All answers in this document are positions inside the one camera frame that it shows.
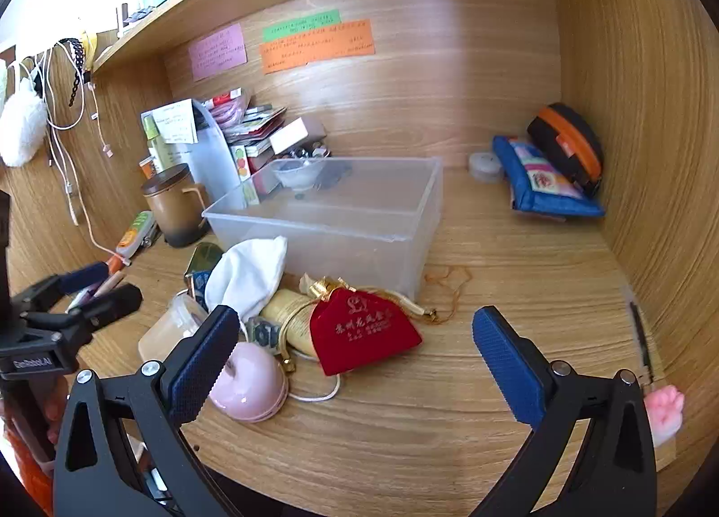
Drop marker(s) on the wooden desktop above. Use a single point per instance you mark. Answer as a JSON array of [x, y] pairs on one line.
[[505, 270]]

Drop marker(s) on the green and white stapler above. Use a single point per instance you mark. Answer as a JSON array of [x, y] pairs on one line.
[[135, 230]]

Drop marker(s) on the stack of cards and booklets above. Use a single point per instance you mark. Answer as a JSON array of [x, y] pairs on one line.
[[258, 129]]

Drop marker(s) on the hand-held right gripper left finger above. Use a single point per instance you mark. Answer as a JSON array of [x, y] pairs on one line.
[[205, 365]]

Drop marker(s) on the small orange packet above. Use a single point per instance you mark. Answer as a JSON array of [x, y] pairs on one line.
[[147, 167]]

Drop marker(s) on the black pen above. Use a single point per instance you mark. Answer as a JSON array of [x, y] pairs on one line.
[[640, 337]]

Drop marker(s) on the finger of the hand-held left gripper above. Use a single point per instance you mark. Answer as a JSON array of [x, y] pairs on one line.
[[115, 303], [84, 273]]

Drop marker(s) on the round translucent cream container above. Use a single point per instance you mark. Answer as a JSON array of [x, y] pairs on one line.
[[168, 326]]

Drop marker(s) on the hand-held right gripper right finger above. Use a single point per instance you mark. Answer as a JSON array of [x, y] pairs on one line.
[[505, 365]]

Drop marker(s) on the black headband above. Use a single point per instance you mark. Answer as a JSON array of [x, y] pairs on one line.
[[76, 73]]

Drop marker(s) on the white handwritten paper sheet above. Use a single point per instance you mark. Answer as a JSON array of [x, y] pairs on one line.
[[171, 122]]

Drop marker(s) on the person's left forearm orange sleeve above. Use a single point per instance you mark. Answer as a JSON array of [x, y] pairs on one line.
[[22, 475]]

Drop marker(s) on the bowl of shiny beads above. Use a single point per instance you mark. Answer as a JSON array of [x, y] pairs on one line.
[[309, 151]]

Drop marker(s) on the pink cat paw toy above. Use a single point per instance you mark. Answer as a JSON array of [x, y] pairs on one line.
[[663, 413]]

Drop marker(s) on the person's left hand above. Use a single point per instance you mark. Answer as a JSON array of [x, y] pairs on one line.
[[54, 413]]

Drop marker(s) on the blue patchwork pouch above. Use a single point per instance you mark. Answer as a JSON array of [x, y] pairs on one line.
[[542, 185]]

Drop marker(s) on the red velvet pouch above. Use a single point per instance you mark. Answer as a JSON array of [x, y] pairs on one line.
[[359, 331]]

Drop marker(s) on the yellow hanging item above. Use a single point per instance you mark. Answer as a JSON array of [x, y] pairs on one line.
[[87, 48]]

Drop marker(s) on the pink pen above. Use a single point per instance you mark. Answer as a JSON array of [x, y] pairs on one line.
[[104, 287]]

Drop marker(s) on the dark green tin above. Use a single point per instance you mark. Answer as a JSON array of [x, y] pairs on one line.
[[203, 258]]

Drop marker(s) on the clear plastic storage box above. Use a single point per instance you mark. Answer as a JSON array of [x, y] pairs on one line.
[[337, 236]]

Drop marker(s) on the pink paper note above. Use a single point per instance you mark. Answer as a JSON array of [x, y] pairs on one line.
[[218, 51]]

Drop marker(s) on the white cardboard box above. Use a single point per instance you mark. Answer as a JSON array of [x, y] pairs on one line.
[[295, 135]]

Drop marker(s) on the white fluffy pouch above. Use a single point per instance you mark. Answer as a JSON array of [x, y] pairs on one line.
[[22, 123]]

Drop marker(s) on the small grey patterned box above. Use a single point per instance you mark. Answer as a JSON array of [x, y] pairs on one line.
[[264, 334]]

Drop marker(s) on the orange paper note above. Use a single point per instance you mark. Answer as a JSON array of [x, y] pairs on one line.
[[317, 48]]

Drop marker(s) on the black and orange zip case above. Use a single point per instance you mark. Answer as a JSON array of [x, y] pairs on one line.
[[567, 140]]

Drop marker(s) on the orange marker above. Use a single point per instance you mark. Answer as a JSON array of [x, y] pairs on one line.
[[117, 264]]

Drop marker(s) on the brown mug with lid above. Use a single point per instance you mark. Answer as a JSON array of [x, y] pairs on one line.
[[171, 208]]

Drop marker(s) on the pink round case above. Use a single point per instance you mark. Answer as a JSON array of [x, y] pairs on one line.
[[253, 382]]

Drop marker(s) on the gold lid cream jar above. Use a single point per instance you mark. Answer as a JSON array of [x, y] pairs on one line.
[[286, 314]]

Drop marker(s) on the small glass bowl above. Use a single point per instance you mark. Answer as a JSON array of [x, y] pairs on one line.
[[297, 174]]

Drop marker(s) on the green paper note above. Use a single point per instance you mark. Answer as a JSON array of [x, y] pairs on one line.
[[301, 25]]

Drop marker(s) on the green bottle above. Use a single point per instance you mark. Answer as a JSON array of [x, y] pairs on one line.
[[157, 151]]

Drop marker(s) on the fruit print box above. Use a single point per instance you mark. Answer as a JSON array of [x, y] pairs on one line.
[[244, 163]]

